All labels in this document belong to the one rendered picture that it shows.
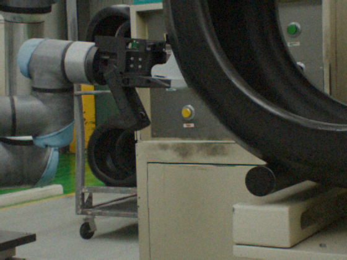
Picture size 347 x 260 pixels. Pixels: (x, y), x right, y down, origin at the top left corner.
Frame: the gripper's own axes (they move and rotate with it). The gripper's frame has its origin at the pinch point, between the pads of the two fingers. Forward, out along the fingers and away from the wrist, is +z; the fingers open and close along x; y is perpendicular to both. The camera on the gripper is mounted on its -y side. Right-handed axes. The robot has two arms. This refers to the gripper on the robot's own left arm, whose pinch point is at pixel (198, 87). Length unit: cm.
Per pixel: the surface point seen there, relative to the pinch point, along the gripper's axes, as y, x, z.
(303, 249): -21.0, -7.5, 22.4
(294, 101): -1.8, 15.3, 11.2
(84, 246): -133, 299, -224
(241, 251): -22.9, -8.8, 13.5
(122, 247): -130, 305, -198
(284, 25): 13, 69, -12
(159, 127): -16, 69, -45
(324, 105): -1.9, 15.7, 16.4
